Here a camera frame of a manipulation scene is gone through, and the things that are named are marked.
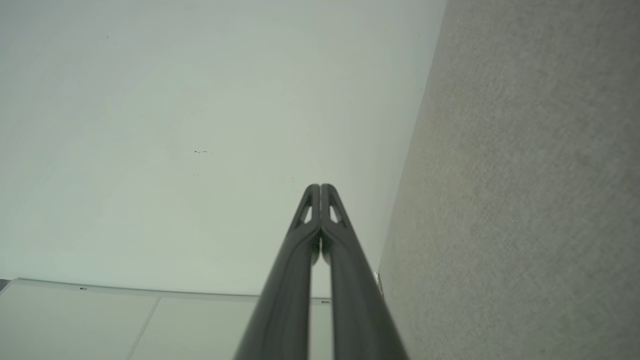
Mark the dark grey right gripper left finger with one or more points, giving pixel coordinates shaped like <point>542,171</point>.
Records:
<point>287,300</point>

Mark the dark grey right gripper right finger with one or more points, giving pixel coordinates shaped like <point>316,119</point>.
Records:
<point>357,310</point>

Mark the grey fabric sofa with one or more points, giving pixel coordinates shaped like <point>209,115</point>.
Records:
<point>525,175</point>

